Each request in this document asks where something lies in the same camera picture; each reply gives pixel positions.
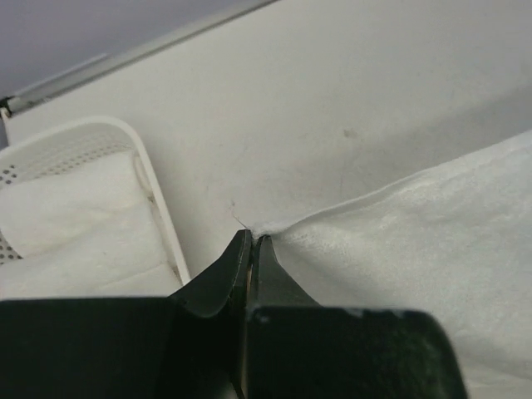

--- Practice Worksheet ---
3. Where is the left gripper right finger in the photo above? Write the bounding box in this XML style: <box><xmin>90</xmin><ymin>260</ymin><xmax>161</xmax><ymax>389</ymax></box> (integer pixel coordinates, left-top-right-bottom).
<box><xmin>246</xmin><ymin>236</ymin><xmax>467</xmax><ymax>398</ymax></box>

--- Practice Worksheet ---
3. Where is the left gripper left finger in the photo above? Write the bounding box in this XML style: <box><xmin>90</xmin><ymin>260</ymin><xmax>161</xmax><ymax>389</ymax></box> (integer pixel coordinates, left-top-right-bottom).
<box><xmin>1</xmin><ymin>230</ymin><xmax>252</xmax><ymax>398</ymax></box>

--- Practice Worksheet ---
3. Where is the white perforated plastic basket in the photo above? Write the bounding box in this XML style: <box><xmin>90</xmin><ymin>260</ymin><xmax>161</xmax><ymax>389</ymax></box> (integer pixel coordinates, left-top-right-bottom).
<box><xmin>1</xmin><ymin>116</ymin><xmax>190</xmax><ymax>285</ymax></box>

